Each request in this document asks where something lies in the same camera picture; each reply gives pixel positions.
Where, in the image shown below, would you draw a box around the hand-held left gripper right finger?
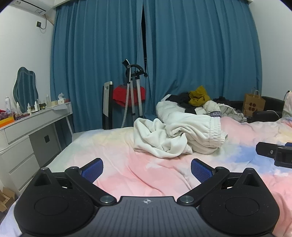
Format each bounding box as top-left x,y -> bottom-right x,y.
176,158 -> 266,207

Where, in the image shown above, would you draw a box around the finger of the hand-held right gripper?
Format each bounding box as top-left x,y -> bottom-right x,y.
255,142 -> 278,158

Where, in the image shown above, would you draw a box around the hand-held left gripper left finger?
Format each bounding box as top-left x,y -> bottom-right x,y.
30,158 -> 117,207

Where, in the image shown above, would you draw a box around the white sweatpants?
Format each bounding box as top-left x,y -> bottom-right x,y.
165,113 -> 228,155

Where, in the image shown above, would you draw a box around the dark crumpled clothes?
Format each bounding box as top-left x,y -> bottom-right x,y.
213,96 -> 243,108

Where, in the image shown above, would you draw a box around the black clothes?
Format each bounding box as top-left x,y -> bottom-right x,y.
165,92 -> 197,114

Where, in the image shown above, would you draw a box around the black sofa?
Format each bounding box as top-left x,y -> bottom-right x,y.
242,96 -> 285,124

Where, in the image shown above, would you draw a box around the brown paper bag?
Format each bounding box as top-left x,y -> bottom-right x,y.
242,87 -> 266,117

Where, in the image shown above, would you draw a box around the pastel bedsheet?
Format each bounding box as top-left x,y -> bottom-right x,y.
0,115 -> 292,237

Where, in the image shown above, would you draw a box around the white bag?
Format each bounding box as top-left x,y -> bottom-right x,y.
282,90 -> 292,118

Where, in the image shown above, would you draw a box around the white crumpled garment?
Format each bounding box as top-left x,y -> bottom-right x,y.
133,118 -> 193,158

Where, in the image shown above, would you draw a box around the grey-white garment with dark band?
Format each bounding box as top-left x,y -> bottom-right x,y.
195,100 -> 247,123

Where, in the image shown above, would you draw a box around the off-white garment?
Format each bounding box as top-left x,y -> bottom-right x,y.
156,94 -> 186,122

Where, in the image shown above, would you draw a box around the black and white chair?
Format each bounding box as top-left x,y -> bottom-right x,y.
102,81 -> 115,130

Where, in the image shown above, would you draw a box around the mustard yellow cloth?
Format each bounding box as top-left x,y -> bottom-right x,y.
188,86 -> 211,107

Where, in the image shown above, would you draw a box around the white dressing table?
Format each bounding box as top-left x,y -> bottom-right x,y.
0,101 -> 75,195

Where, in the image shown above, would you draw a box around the red cloth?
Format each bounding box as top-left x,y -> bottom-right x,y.
113,85 -> 147,107

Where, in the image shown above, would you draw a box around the garment steamer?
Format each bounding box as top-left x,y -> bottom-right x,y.
122,59 -> 148,128

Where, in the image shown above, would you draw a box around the cardboard box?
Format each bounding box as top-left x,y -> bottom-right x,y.
0,186 -> 16,213

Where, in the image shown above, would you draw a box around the orange box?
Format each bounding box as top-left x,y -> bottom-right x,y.
0,116 -> 15,128

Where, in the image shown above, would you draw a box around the wavy-edged mirror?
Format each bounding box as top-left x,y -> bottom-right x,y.
13,67 -> 39,114

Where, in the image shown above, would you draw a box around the blue curtain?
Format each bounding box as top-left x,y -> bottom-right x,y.
143,0 -> 263,115
50,0 -> 147,133

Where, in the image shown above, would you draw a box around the white air conditioner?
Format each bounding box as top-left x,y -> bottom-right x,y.
9,0 -> 53,15

